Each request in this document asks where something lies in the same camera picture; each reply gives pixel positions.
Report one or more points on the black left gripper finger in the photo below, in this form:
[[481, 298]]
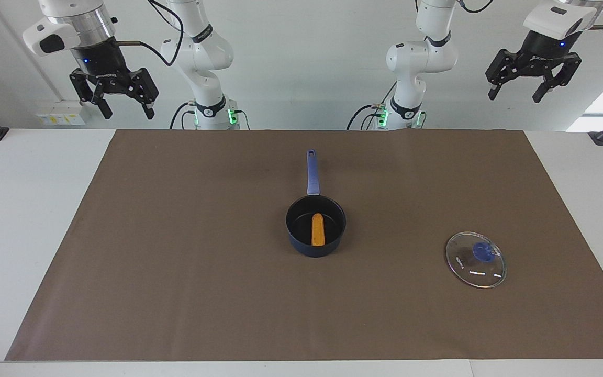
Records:
[[567, 70], [505, 65]]

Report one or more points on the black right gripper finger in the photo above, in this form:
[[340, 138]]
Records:
[[143, 86], [87, 86]]

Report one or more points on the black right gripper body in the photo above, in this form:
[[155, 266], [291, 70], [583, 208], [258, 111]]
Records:
[[100, 65]]

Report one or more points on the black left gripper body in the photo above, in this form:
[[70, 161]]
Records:
[[547, 50]]

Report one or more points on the glass lid with blue knob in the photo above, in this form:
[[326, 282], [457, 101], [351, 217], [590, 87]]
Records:
[[477, 264]]

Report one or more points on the yellow corn cob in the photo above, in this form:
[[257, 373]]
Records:
[[317, 230]]

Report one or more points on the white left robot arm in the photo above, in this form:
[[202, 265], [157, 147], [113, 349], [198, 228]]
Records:
[[422, 52]]

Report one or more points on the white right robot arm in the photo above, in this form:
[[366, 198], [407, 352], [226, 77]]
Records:
[[197, 47]]

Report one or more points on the brown table mat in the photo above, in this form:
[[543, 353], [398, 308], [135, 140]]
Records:
[[176, 298]]

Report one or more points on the white wall socket box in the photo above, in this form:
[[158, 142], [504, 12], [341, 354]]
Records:
[[63, 112]]

